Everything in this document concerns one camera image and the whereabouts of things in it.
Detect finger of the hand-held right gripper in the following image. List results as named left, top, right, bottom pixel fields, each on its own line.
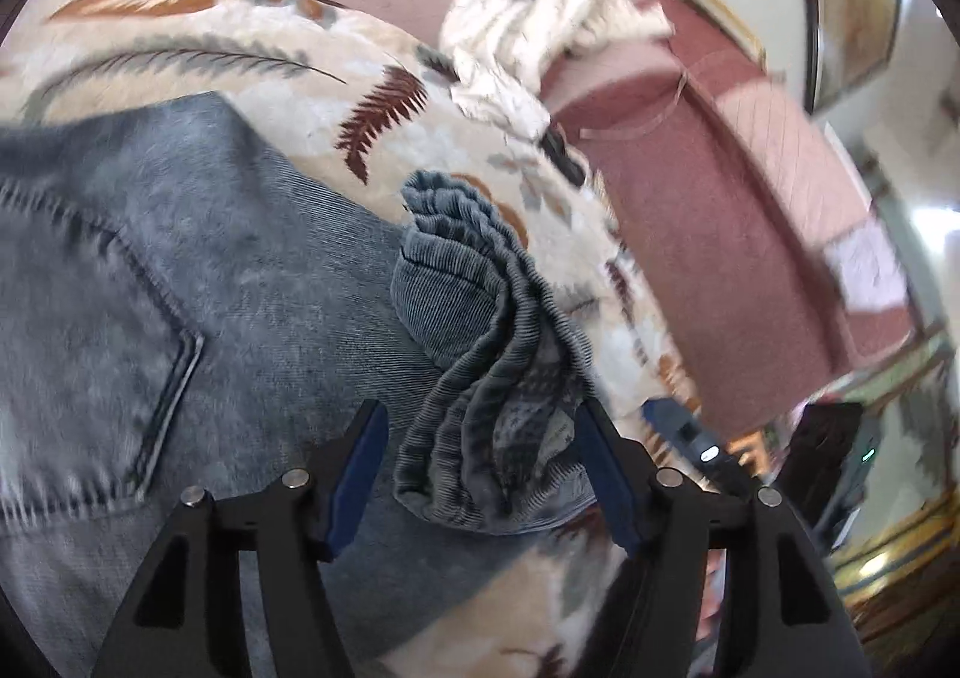
left=643, top=399, right=751, bottom=493

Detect pink maroon striped cushion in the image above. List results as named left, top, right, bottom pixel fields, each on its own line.
left=660, top=0, right=912, bottom=349

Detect small black object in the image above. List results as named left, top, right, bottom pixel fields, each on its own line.
left=541, top=129, right=590, bottom=188

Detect yellow book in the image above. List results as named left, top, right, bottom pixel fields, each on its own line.
left=679, top=0, right=766, bottom=64

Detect large maroon cushion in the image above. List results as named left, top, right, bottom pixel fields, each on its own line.
left=540, top=40, right=856, bottom=439

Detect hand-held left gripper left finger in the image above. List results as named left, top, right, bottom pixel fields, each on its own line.
left=90, top=397, right=391, bottom=678

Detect leaf print blanket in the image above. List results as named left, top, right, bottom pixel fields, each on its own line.
left=0, top=0, right=751, bottom=678

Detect white floral cloth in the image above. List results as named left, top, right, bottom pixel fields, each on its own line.
left=439, top=0, right=676, bottom=143

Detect blue denim pants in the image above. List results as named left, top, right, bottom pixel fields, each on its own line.
left=0, top=91, right=601, bottom=678

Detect gold trimmed furniture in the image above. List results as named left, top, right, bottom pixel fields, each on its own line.
left=817, top=325, right=960, bottom=641

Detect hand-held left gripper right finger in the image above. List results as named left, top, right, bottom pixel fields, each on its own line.
left=574, top=394, right=875, bottom=678

